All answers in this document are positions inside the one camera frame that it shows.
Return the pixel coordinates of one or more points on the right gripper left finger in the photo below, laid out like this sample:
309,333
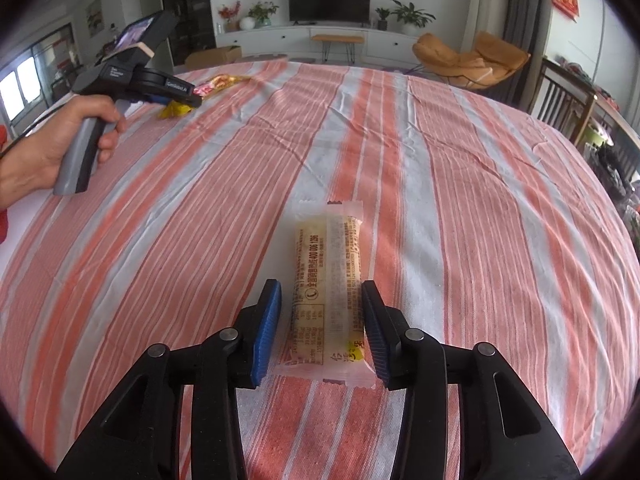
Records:
135,432

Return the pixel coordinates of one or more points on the yellow red snack pack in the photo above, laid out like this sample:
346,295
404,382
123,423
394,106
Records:
205,91

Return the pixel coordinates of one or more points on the clear rice cake pack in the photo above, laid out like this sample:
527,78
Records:
325,339

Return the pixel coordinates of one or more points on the person left hand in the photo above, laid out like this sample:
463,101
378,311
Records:
34,162

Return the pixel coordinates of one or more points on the black glass display cabinet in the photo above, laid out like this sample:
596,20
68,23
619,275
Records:
194,31

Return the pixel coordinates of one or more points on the brown cardboard box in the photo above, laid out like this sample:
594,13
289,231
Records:
213,57

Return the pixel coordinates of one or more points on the red flower vase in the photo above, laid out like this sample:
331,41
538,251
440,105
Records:
229,13

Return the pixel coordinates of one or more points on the white round vase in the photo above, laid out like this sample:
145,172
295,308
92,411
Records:
247,23

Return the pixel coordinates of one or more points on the green plant left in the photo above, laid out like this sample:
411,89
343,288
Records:
261,12

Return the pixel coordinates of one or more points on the white TV cabinet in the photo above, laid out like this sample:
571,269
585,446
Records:
380,48

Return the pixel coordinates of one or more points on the black flat television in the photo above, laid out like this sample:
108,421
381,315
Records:
343,11

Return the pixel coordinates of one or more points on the small wooden bench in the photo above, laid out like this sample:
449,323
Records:
348,42

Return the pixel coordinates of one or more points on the striped orange white tablecloth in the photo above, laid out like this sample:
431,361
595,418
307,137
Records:
475,220

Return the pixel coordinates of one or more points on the small dark potted plant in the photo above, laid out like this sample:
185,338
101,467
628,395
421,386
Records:
382,14

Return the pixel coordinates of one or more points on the green potted plant right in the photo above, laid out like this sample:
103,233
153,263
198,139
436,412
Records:
412,20

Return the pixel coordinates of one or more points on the dark wooden chair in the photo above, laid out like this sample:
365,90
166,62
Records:
562,100

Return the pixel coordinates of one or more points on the orange lounge chair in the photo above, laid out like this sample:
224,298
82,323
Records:
490,61

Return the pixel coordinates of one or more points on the framed wall painting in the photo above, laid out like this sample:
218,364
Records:
94,17

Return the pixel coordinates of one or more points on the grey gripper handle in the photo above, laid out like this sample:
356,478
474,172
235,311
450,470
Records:
79,161

